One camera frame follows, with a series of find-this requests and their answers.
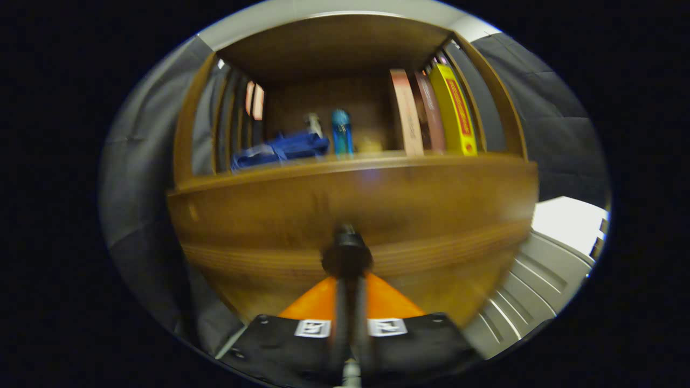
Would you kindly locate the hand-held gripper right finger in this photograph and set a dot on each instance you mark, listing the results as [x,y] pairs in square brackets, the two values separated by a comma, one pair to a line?
[360,323]

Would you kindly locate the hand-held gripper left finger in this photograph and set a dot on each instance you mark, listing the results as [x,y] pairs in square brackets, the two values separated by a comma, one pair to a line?
[340,323]

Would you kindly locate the wooden countertop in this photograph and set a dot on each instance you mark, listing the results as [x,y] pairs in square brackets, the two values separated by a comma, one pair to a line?
[377,161]

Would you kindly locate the wooden cabinet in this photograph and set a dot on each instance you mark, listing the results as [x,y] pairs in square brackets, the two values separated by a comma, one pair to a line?
[334,48]

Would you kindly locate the beige lidded teacup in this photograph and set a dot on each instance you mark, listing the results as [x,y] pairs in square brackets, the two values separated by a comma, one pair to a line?
[369,145]

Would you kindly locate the blue folded towel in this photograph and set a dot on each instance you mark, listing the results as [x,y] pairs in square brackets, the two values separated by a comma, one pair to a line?
[291,146]

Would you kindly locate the blue glass bottle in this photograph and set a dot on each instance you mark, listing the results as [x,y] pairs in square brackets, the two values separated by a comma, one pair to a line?
[342,134]

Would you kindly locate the white pump bottle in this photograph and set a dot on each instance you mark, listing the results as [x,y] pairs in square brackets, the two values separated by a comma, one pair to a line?
[314,126]

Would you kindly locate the pale pink book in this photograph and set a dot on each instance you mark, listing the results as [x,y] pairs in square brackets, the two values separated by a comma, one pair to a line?
[408,116]

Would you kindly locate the brown book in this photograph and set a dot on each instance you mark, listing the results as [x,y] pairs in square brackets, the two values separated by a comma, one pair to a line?
[433,116]

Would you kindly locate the yellow book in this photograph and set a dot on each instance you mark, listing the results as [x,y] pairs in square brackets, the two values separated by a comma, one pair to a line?
[457,110]

